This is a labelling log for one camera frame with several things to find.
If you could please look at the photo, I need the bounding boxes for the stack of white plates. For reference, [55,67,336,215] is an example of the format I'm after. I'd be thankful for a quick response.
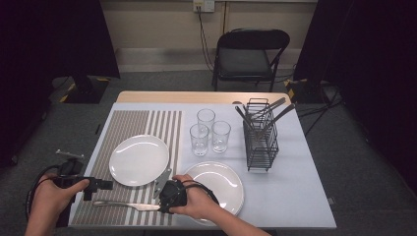
[183,160,245,226]

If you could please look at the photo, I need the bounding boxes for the black stand base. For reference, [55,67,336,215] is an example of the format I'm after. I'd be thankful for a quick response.
[48,76,112,105]
[283,78,330,105]

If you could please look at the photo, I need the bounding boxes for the metal cutlery piece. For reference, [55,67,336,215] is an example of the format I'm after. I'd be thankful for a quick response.
[259,103,296,139]
[234,105,255,131]
[250,96,287,121]

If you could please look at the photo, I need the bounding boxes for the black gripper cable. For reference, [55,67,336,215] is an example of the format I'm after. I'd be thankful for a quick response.
[181,179,220,206]
[25,165,62,220]

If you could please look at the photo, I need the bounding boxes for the white wall socket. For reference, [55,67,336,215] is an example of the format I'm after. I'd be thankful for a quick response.
[192,0,215,14]

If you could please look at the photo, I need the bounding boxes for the clear drinking glass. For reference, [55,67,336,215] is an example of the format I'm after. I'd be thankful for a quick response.
[196,108,216,136]
[210,120,232,153]
[189,123,209,157]

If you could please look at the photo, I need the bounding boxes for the person's right hand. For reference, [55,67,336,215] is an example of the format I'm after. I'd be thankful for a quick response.
[171,174,220,220]

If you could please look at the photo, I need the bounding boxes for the person's left hand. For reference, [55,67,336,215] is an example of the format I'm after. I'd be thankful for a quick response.
[27,172,90,228]

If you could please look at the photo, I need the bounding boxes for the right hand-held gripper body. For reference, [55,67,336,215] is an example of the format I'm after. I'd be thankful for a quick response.
[151,167,189,214]

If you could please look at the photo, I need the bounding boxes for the striped grey placemat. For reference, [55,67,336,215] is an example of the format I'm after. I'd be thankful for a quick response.
[71,110,184,226]

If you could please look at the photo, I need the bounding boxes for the white table cover sheet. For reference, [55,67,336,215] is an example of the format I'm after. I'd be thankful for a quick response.
[68,102,337,229]

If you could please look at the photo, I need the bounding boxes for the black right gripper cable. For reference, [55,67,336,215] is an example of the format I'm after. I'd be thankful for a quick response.
[181,179,220,206]

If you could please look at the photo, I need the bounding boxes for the white dinner plate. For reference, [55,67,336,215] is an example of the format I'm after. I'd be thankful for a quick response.
[108,134,171,187]

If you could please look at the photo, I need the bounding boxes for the metal table knife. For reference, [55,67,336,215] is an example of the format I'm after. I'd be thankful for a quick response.
[92,200,162,212]

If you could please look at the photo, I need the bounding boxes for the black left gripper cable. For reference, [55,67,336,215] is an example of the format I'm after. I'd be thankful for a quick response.
[25,165,62,220]

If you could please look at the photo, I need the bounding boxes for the black floor cables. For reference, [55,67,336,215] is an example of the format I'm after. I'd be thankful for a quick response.
[296,82,343,137]

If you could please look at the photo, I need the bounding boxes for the black power cable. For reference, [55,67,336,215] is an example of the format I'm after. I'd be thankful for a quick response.
[196,8,215,73]

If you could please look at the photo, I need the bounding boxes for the black wire cutlery rack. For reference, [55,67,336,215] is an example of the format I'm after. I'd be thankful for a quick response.
[242,97,280,172]

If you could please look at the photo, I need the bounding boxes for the black folding chair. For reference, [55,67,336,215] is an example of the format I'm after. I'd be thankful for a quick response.
[210,28,291,93]

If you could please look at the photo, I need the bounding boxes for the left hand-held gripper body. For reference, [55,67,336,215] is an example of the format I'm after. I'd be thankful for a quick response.
[53,148,98,229]

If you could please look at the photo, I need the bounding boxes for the black curtain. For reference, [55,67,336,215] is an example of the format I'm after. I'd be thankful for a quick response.
[0,0,121,168]
[292,0,417,195]

